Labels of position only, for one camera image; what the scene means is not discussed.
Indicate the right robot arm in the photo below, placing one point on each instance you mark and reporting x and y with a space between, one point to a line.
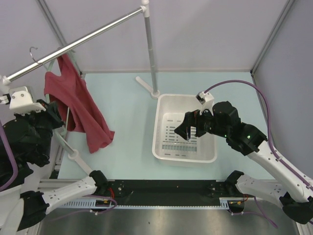
293 193

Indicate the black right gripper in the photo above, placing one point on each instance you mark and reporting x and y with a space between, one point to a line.
191 119

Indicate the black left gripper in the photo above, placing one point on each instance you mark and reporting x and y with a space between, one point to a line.
52 110

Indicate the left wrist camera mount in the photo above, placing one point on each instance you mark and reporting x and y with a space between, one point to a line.
21 101

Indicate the white plastic basket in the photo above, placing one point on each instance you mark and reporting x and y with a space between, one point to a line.
173 142

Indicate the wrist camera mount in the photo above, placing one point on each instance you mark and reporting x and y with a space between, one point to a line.
206 100
21 101

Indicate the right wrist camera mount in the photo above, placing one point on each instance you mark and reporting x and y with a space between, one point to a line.
206 100

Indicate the white slotted cable duct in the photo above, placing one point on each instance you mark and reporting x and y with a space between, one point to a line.
98 204

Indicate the red tank top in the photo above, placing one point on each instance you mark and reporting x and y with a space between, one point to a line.
84 116

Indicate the metal clothes rack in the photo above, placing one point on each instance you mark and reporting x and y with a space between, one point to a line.
144 9

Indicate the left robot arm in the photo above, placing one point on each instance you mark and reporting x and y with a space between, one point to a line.
27 140

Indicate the mint green plastic hanger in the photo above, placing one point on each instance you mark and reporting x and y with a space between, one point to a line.
51 91

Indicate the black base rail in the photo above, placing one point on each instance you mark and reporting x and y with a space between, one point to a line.
170 192

